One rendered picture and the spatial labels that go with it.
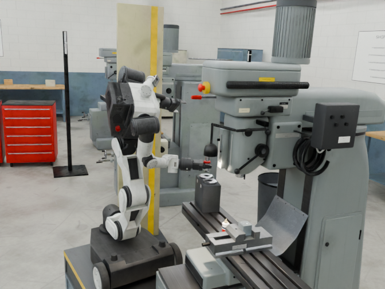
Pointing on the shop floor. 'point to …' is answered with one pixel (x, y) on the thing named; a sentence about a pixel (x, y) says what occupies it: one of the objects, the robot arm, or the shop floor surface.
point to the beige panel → (121, 23)
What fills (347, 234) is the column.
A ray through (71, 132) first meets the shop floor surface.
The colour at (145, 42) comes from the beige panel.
